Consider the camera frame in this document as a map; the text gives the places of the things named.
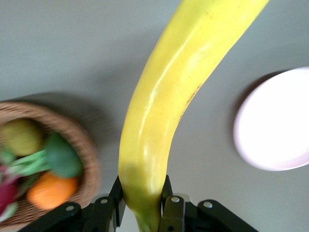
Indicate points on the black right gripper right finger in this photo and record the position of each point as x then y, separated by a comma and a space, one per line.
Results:
176, 215

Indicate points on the pink dragon fruit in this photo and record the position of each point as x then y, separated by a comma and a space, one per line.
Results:
7, 191

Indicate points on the olive green round fruit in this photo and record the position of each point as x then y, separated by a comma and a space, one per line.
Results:
21, 136

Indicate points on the yellow banana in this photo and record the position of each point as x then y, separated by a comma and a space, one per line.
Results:
169, 108

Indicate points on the brown wicker basket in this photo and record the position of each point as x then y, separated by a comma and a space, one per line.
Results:
82, 145

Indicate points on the brown table cover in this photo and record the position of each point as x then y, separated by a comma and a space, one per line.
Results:
72, 48

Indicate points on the pink round plate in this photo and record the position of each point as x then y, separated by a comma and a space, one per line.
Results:
277, 120

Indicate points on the orange fruit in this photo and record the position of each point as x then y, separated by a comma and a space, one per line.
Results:
51, 191

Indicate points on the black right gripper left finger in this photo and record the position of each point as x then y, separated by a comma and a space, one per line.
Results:
101, 215

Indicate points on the dark green oval fruit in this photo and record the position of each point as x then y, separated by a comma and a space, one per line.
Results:
63, 157

